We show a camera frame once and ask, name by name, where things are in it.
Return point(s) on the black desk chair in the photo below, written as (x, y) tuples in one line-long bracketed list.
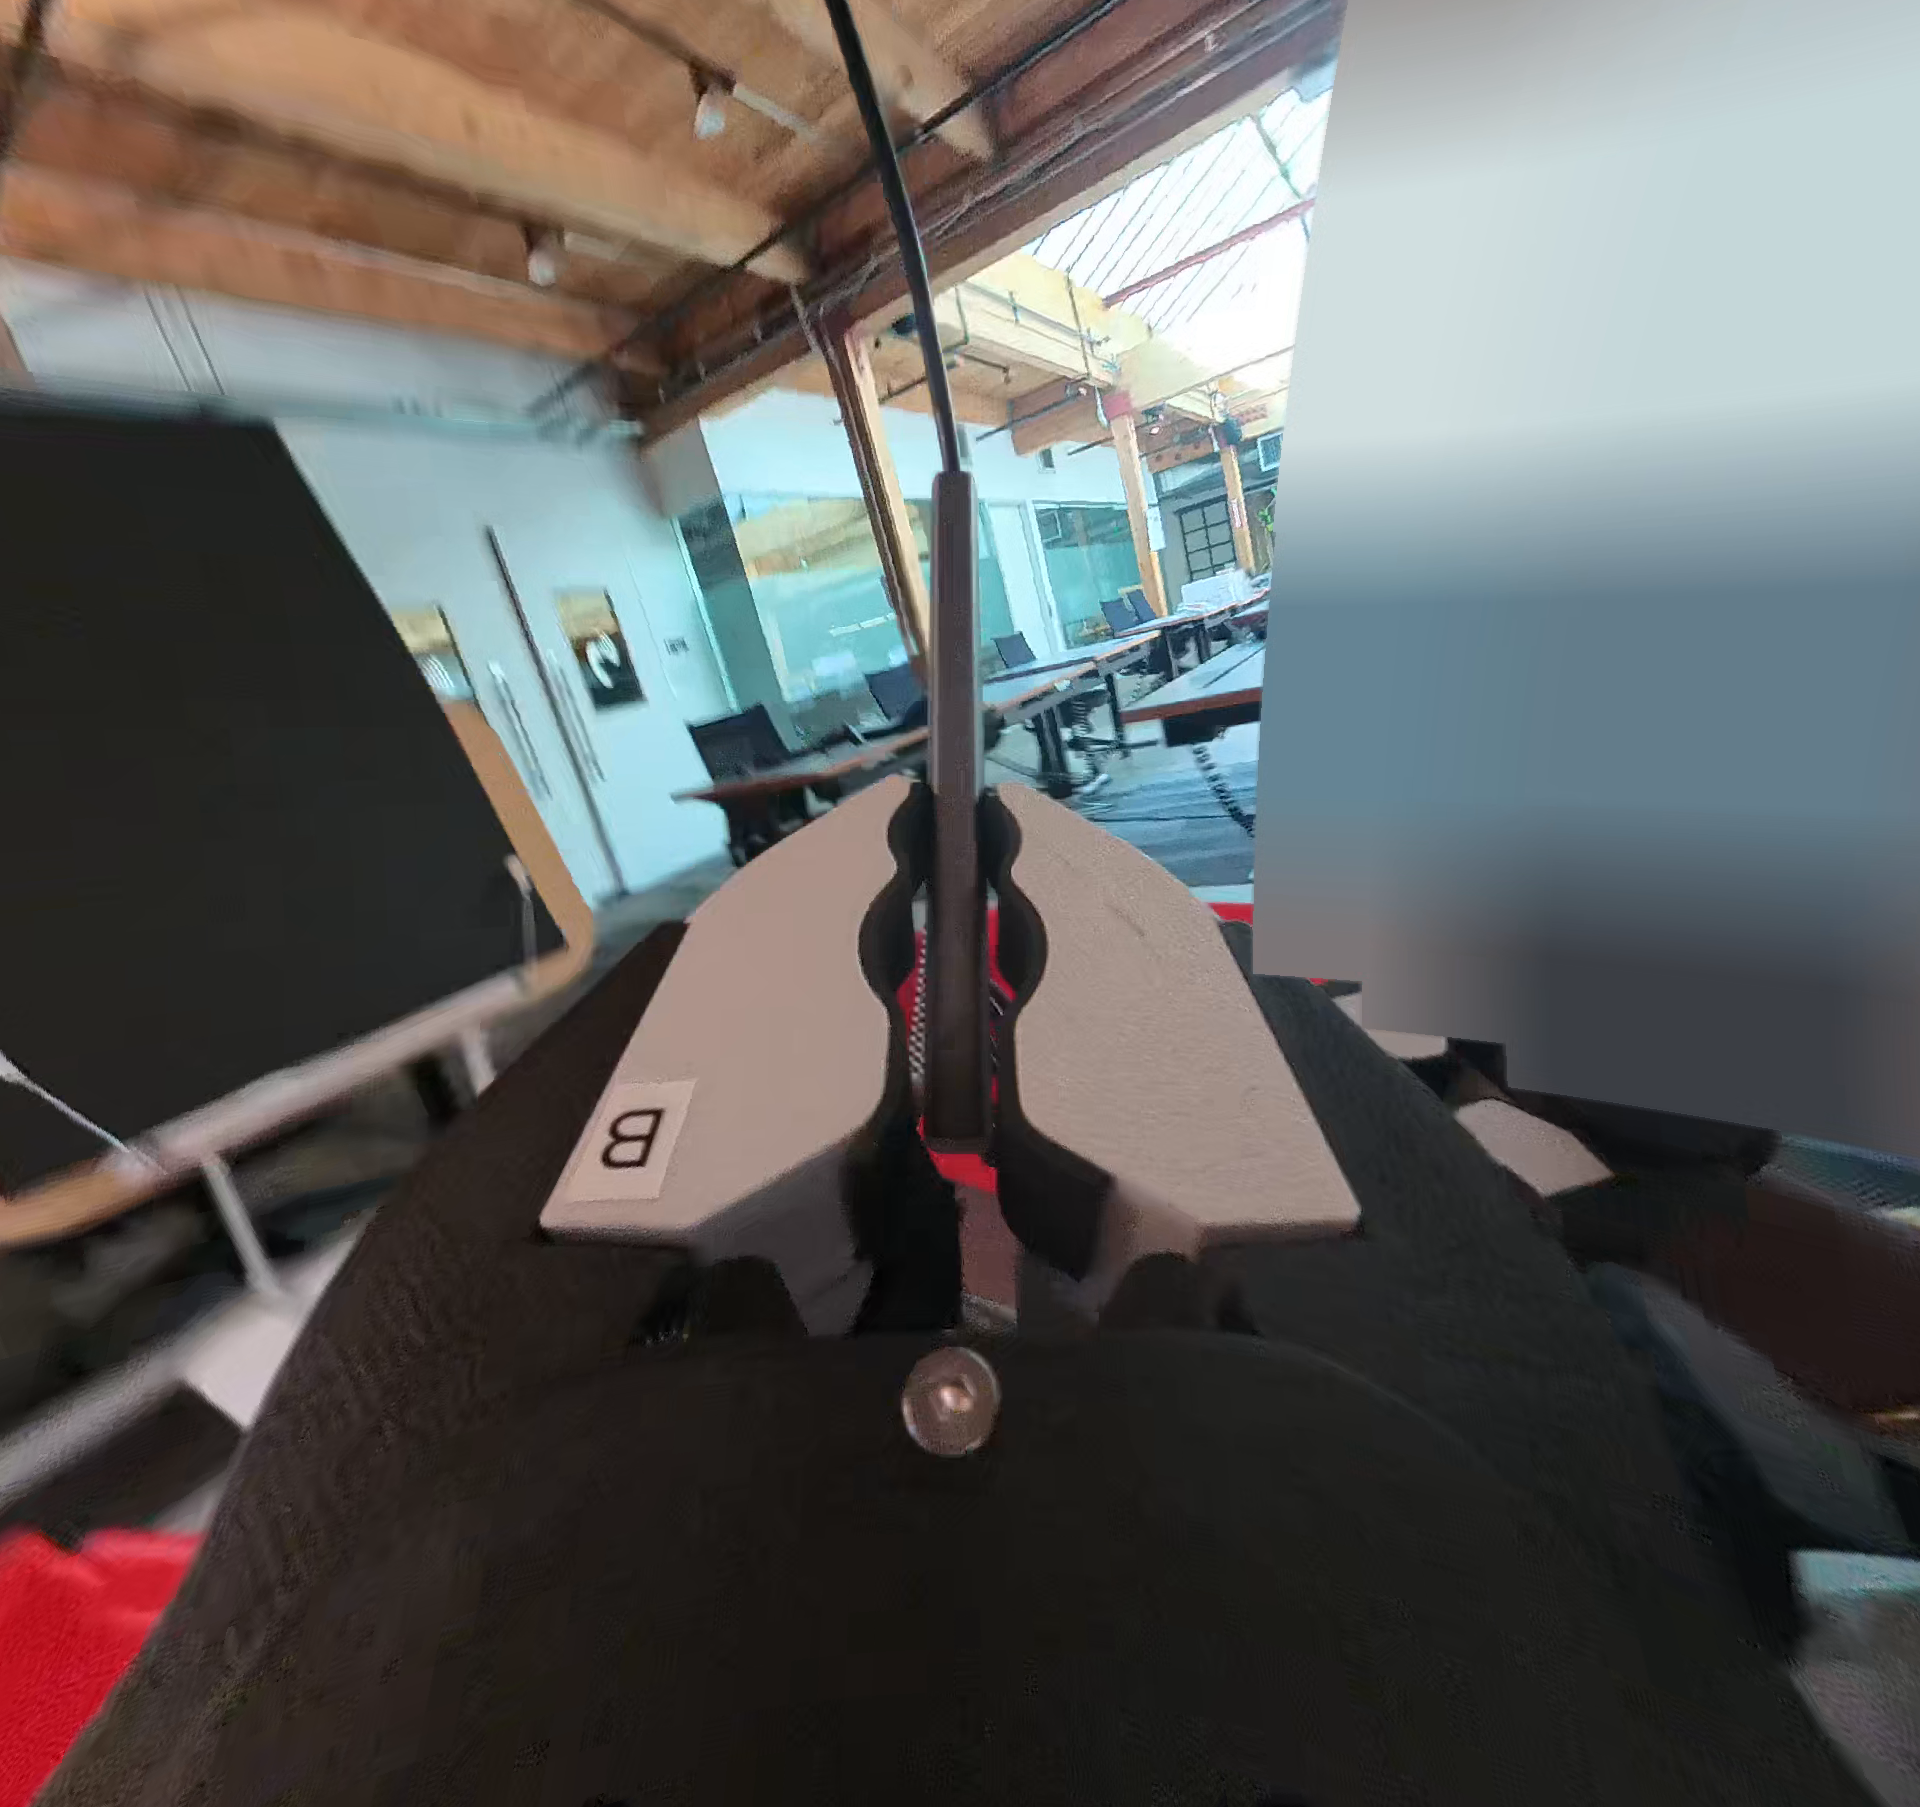
[(742, 749)]

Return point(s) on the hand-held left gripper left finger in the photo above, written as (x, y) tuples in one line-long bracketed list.
[(751, 1058)]

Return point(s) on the black panel on wooden board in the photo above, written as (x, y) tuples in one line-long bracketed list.
[(179, 726)]

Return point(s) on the red cloth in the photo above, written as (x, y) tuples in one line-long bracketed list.
[(76, 1672)]

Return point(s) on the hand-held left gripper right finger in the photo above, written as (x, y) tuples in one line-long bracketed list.
[(1170, 1058)]

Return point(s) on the red storage bin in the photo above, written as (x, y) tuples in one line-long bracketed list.
[(961, 1167)]

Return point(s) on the framed wall sign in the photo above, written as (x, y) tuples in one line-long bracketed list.
[(603, 652), (437, 652)]

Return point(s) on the wooden office desk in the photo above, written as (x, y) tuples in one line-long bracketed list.
[(1050, 675), (811, 773)]

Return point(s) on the white track spot lamp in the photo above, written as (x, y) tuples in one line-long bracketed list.
[(539, 259), (708, 108)]

